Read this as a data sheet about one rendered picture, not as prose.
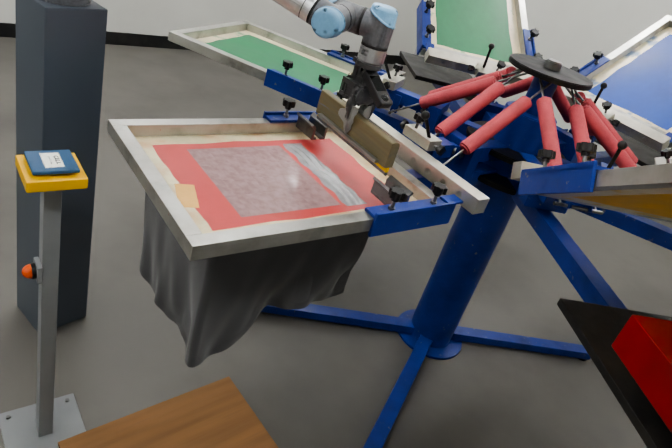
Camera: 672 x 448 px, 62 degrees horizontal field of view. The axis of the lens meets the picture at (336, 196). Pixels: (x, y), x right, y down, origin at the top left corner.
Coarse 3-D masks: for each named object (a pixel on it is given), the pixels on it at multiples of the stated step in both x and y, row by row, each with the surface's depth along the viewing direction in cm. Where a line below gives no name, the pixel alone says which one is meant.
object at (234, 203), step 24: (216, 192) 140; (240, 192) 143; (264, 192) 147; (288, 192) 150; (312, 192) 153; (360, 192) 161; (216, 216) 131; (240, 216) 134; (264, 216) 137; (288, 216) 140; (312, 216) 143
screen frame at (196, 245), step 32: (128, 128) 150; (160, 128) 157; (192, 128) 163; (224, 128) 169; (256, 128) 176; (288, 128) 183; (128, 160) 140; (160, 192) 127; (416, 192) 167; (192, 224) 120; (288, 224) 130; (320, 224) 134; (352, 224) 139; (192, 256) 115
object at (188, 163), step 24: (168, 144) 155; (192, 144) 159; (216, 144) 163; (240, 144) 167; (264, 144) 172; (312, 144) 181; (336, 144) 186; (192, 168) 147; (216, 168) 151; (240, 168) 154; (264, 168) 158; (288, 168) 162; (336, 168) 170; (360, 168) 175
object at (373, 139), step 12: (324, 96) 171; (336, 96) 170; (324, 108) 172; (336, 108) 167; (336, 120) 168; (360, 120) 159; (348, 132) 163; (360, 132) 159; (372, 132) 155; (384, 132) 155; (360, 144) 160; (372, 144) 155; (384, 144) 152; (396, 144) 150; (384, 156) 152
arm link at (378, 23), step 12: (372, 12) 147; (384, 12) 146; (396, 12) 148; (360, 24) 149; (372, 24) 148; (384, 24) 147; (372, 36) 149; (384, 36) 149; (372, 48) 150; (384, 48) 151
